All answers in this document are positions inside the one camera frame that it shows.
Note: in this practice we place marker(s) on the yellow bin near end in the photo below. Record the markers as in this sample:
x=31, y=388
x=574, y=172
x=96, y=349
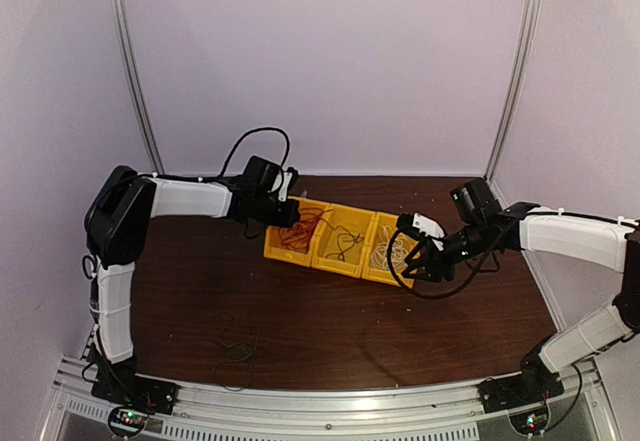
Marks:
x=376, y=267

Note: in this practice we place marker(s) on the right aluminium frame post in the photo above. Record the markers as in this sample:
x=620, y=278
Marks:
x=528, y=27

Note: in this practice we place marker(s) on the aluminium front rail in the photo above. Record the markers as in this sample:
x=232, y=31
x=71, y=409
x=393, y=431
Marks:
x=450, y=411

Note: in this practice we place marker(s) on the left aluminium frame post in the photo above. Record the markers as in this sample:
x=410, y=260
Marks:
x=134, y=85

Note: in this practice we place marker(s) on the aluminium frame post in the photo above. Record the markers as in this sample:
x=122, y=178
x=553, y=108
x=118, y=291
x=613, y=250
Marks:
x=134, y=85
x=528, y=27

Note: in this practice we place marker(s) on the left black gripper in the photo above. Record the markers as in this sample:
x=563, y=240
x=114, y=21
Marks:
x=291, y=216

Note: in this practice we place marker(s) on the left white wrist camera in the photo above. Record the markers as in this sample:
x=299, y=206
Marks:
x=284, y=181

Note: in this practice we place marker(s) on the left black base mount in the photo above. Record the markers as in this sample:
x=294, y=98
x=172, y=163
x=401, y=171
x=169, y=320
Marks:
x=133, y=412

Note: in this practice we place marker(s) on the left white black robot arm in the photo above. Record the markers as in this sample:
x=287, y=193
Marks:
x=116, y=226

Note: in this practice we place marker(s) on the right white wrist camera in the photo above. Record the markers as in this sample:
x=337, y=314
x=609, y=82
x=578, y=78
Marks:
x=418, y=227

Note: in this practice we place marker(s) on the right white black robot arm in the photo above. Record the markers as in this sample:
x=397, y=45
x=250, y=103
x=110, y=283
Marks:
x=489, y=228

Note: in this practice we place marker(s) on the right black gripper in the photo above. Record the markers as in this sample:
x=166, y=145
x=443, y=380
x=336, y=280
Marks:
x=433, y=262

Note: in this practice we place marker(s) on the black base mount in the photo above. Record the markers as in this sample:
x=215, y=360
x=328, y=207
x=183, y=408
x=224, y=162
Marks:
x=133, y=412
x=524, y=398

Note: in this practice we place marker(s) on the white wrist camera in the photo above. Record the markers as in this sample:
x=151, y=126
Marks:
x=284, y=181
x=418, y=227

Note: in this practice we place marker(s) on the yellow bin middle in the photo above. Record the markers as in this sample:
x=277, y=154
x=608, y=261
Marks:
x=340, y=240

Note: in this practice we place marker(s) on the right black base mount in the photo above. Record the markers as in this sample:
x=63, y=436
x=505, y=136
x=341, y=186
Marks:
x=524, y=398

